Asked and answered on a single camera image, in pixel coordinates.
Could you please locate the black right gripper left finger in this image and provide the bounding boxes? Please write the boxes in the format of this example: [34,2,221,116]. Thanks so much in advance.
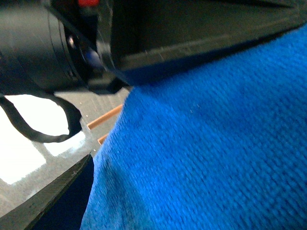
[0,154,94,230]

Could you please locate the blue microfiber cloth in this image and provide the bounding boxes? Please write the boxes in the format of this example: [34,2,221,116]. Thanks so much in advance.
[81,26,307,230]

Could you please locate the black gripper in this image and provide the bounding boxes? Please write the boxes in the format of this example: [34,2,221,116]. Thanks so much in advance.
[49,0,131,94]

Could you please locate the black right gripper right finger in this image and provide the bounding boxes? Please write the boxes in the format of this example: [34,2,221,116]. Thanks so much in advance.
[112,0,307,85]

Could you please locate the brown wooden strip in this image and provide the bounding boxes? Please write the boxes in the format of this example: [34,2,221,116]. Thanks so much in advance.
[87,104,123,130]
[97,134,108,145]

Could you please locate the black cable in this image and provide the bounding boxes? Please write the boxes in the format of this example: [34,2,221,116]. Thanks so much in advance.
[0,92,83,143]

